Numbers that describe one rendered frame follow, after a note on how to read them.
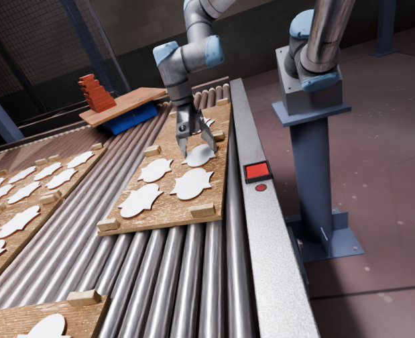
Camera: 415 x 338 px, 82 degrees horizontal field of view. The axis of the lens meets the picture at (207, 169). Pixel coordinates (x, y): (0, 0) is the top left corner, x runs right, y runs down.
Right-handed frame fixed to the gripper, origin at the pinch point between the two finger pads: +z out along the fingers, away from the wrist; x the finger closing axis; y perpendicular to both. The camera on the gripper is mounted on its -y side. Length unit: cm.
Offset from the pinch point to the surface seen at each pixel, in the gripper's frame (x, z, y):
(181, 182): 3.7, 0.1, -15.1
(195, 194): -2.0, 0.2, -22.1
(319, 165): -45, 35, 33
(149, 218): 10.3, 1.3, -28.2
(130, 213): 16.5, 0.4, -25.9
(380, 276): -66, 94, 11
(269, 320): -18, 4, -53
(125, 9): 195, -112, 483
